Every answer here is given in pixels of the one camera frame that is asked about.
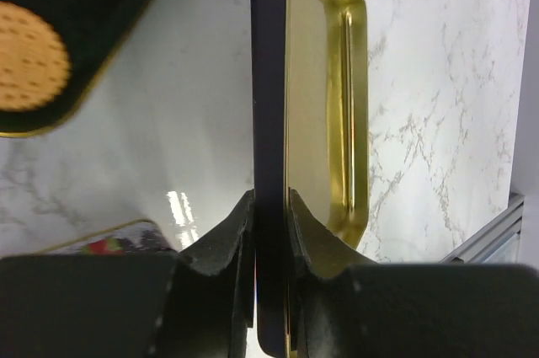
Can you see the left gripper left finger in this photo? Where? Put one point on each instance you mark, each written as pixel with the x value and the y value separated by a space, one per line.
pixel 193 303

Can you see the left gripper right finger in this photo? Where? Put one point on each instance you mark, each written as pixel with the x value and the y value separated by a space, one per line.
pixel 342 304

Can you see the gold tin lid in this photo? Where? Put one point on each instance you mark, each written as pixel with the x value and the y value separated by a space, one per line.
pixel 310 142

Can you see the square cookie tin box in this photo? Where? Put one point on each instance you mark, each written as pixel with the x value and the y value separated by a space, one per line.
pixel 139 236

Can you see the orange round biscuit front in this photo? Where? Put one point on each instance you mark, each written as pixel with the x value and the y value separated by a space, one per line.
pixel 35 64

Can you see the dark green cookie tray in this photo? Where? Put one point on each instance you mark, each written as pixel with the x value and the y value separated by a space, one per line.
pixel 92 31

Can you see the aluminium rail left front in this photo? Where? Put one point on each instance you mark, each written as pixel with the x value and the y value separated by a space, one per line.
pixel 495 243

